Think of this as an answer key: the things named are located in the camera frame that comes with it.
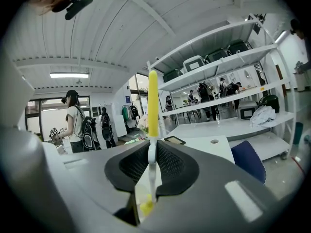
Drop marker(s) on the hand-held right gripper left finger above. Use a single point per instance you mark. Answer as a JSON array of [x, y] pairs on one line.
[[97, 176]]

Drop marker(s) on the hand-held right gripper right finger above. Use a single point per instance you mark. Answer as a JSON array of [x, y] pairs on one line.
[[206, 198]]

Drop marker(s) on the yellow handled tool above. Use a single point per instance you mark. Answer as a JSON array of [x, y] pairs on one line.
[[153, 101]]

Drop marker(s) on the white table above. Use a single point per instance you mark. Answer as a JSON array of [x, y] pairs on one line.
[[206, 150]]

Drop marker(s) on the blue chair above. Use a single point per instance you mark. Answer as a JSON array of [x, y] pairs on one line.
[[247, 161]]

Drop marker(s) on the clothes rack with garments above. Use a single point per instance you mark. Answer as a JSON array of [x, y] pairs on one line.
[[130, 114]]

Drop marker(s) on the white hard case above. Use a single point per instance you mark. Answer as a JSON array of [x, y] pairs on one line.
[[193, 64], [246, 110]]

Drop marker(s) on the crumpled white cloth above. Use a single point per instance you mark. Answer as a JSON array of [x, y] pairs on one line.
[[263, 116]]

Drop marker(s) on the ceiling strip light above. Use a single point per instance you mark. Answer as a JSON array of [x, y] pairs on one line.
[[69, 75]]

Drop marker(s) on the teal bin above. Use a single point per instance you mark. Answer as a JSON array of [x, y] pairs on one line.
[[298, 133]]

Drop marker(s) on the dark green hard case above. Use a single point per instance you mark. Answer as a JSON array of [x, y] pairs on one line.
[[238, 47], [172, 75], [268, 103], [216, 54]]

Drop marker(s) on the white metal shelf rack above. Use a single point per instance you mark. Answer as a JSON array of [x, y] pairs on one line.
[[218, 67]]

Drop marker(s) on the black flat frame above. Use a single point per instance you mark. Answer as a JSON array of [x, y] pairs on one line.
[[175, 140]]

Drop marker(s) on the black head-worn camera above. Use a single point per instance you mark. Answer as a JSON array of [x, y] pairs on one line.
[[73, 1]]

